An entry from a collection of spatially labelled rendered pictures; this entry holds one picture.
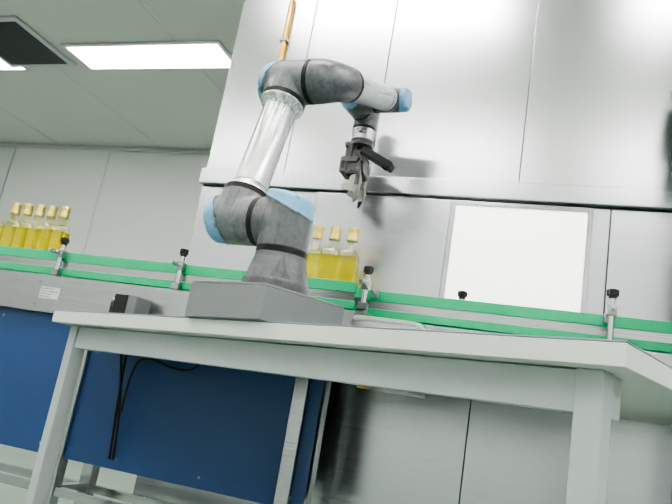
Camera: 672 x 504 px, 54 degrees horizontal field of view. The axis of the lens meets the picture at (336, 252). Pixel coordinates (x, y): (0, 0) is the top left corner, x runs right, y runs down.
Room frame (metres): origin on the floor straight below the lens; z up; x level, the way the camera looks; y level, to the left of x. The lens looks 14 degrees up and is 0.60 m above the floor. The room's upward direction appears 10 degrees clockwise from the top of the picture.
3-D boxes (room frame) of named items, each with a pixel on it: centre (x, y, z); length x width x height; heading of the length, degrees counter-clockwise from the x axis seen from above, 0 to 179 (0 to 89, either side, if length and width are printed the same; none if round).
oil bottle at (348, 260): (2.00, -0.04, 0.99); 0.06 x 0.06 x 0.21; 70
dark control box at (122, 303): (2.02, 0.59, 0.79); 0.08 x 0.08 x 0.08; 70
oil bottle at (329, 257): (2.02, 0.01, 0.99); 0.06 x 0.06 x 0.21; 71
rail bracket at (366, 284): (1.85, -0.11, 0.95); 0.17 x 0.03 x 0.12; 160
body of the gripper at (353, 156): (2.01, -0.02, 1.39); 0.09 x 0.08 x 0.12; 70
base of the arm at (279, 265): (1.46, 0.12, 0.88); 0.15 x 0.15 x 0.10
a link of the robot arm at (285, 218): (1.46, 0.13, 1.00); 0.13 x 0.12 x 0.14; 63
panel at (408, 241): (2.05, -0.33, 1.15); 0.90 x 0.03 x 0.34; 70
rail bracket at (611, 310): (1.63, -0.71, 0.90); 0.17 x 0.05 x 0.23; 160
